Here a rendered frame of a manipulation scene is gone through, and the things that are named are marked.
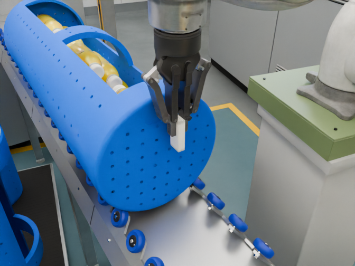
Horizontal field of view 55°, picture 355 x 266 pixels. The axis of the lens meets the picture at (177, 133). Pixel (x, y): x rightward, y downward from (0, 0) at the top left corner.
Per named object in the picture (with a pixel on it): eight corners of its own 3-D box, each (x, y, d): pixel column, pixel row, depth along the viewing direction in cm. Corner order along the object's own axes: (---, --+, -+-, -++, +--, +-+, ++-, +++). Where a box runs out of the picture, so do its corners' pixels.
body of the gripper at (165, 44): (166, 37, 49) (167, 95, 54) (214, 27, 53) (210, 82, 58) (141, 24, 54) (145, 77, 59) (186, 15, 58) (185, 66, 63)
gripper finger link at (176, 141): (181, 121, 62) (178, 122, 62) (181, 151, 66) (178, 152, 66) (173, 113, 64) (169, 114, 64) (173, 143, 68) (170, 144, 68)
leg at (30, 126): (43, 157, 243) (20, 76, 207) (46, 162, 239) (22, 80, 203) (35, 160, 240) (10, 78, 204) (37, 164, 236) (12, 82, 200)
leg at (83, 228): (95, 259, 175) (75, 165, 139) (100, 268, 171) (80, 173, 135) (85, 265, 172) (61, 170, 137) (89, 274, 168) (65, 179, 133)
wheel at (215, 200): (216, 193, 81) (210, 199, 81) (208, 188, 77) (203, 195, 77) (229, 206, 78) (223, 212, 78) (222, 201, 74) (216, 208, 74)
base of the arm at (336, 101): (328, 75, 109) (333, 58, 106) (392, 106, 93) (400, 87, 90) (284, 86, 102) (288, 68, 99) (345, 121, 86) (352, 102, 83)
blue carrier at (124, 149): (83, 65, 145) (78, -7, 130) (209, 188, 84) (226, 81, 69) (10, 76, 131) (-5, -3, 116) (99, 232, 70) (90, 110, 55)
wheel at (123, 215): (132, 217, 72) (125, 217, 71) (120, 232, 73) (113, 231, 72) (124, 202, 75) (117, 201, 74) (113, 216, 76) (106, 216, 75)
